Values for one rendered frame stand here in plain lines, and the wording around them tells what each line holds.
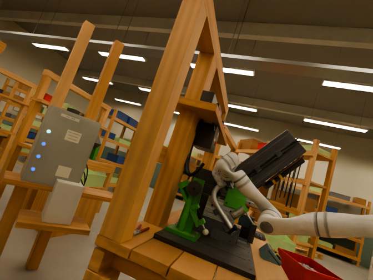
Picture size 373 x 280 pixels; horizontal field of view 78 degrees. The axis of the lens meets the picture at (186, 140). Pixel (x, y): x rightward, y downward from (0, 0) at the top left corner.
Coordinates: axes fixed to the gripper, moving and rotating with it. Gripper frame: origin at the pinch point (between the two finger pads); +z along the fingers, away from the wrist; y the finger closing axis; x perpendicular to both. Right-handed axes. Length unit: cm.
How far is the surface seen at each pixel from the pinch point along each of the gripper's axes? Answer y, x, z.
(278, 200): 6, -106, 283
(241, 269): -40, 16, -32
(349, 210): -82, -475, 827
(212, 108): 25.5, -5.5, -38.9
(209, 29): 54, -19, -59
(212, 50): 57, -22, -43
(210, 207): -7.8, 15.4, 4.9
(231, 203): -11.3, 3.2, 2.9
